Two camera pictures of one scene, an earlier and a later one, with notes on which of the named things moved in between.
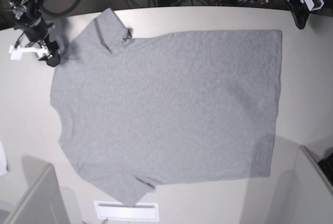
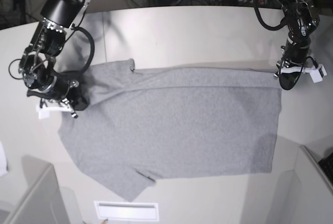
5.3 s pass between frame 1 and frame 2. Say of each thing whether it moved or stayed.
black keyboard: stayed
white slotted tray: stayed
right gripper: moved
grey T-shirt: moved
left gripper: moved
